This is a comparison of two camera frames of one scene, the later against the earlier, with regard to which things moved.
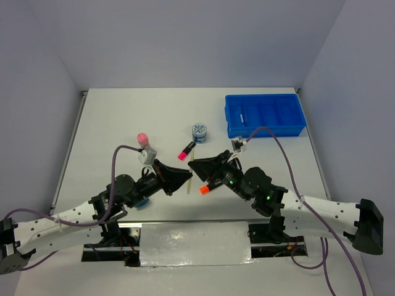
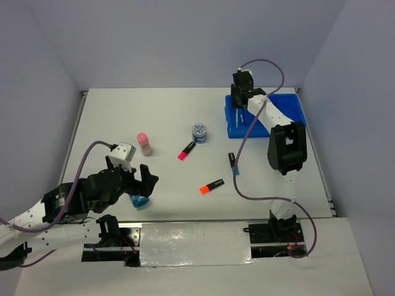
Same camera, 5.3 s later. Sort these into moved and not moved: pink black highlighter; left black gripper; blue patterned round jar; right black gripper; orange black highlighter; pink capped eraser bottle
Moved: left black gripper; right black gripper
Not moved: blue patterned round jar; orange black highlighter; pink capped eraser bottle; pink black highlighter
